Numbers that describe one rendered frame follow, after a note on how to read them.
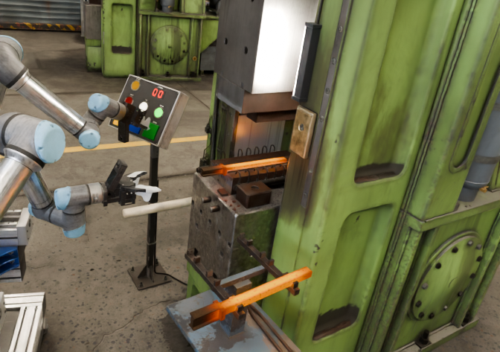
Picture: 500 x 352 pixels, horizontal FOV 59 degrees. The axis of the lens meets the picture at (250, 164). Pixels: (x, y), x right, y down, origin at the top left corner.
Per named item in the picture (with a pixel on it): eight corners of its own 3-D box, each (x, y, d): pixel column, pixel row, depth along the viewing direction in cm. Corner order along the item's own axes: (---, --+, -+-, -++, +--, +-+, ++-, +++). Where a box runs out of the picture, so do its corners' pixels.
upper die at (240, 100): (241, 114, 168) (244, 89, 164) (216, 97, 183) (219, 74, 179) (324, 107, 190) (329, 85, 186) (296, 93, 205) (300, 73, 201)
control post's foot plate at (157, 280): (138, 292, 253) (138, 280, 249) (125, 269, 269) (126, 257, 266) (172, 282, 264) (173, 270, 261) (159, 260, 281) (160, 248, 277)
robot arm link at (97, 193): (85, 180, 159) (91, 190, 153) (99, 178, 161) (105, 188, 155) (86, 198, 162) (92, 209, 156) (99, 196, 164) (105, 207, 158)
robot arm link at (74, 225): (66, 222, 167) (65, 197, 162) (91, 231, 164) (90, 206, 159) (50, 232, 160) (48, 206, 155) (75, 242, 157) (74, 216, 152)
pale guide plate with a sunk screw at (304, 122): (303, 158, 159) (312, 114, 152) (289, 149, 165) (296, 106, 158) (308, 158, 160) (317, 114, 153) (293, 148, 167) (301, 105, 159)
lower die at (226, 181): (231, 194, 183) (233, 176, 180) (208, 173, 198) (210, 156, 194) (309, 180, 205) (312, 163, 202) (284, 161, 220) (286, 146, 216)
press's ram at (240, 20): (264, 101, 154) (283, -22, 137) (213, 71, 183) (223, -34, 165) (351, 96, 176) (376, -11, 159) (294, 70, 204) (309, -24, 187)
